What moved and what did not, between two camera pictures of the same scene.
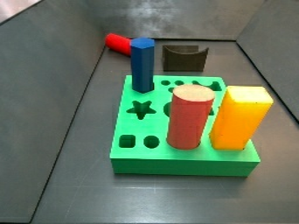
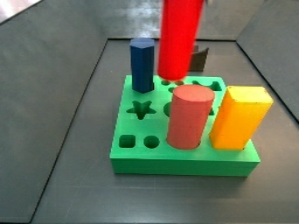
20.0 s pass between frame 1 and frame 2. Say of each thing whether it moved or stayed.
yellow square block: stayed
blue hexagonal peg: stayed
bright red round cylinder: moved
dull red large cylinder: stayed
